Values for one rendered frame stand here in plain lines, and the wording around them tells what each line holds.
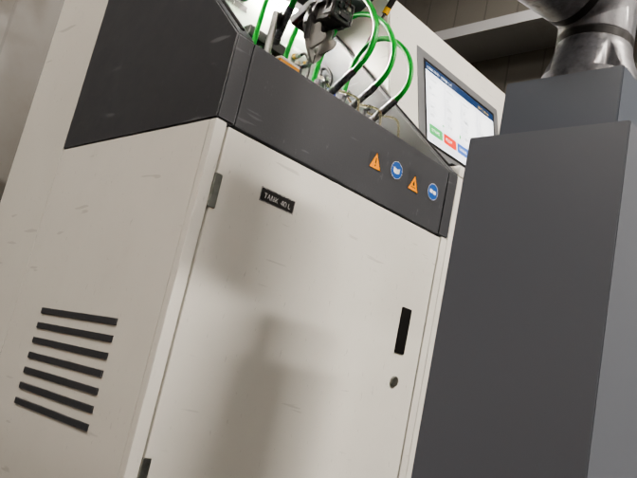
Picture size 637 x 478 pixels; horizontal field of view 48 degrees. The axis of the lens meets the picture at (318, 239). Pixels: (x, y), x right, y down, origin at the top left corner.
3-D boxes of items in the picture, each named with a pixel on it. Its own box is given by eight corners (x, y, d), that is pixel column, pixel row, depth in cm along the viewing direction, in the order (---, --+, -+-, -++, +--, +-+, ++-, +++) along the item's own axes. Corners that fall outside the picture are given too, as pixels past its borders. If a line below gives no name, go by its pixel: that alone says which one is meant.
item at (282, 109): (234, 126, 122) (255, 43, 126) (219, 129, 125) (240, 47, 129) (438, 234, 164) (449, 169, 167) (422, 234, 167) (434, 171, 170)
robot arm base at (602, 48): (653, 115, 110) (661, 57, 112) (617, 70, 100) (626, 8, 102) (560, 125, 120) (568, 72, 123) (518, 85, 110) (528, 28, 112)
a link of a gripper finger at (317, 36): (317, 52, 159) (325, 16, 161) (299, 57, 163) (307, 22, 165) (326, 59, 161) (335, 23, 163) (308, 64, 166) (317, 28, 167)
